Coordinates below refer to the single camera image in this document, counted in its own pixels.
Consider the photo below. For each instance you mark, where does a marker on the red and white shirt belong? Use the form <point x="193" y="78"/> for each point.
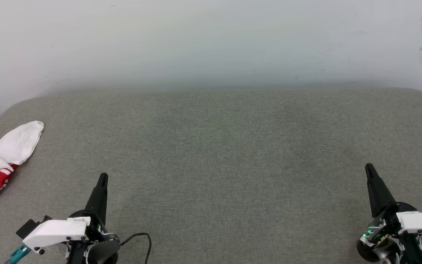
<point x="17" y="143"/>

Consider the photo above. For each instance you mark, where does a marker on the grey fabric sofa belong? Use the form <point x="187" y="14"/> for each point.
<point x="211" y="165"/>

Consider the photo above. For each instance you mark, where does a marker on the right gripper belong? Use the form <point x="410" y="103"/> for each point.
<point x="383" y="234"/>

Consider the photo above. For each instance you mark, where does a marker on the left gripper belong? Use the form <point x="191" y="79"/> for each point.
<point x="101" y="249"/>

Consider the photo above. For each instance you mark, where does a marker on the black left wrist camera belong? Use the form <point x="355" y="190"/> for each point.
<point x="26" y="229"/>

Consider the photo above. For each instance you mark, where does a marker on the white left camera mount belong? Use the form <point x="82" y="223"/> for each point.
<point x="55" y="230"/>

